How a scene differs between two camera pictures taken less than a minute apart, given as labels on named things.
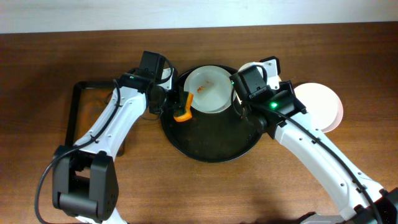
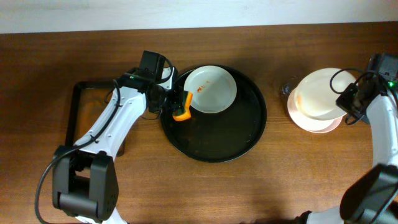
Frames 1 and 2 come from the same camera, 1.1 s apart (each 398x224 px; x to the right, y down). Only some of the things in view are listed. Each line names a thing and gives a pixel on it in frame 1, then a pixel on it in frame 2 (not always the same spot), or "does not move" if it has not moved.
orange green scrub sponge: x=188 y=114 does not move
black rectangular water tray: x=87 y=100 does not move
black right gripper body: x=241 y=109 to x=347 y=101
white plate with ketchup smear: x=249 y=65 to x=316 y=93
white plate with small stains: x=211 y=88 does not move
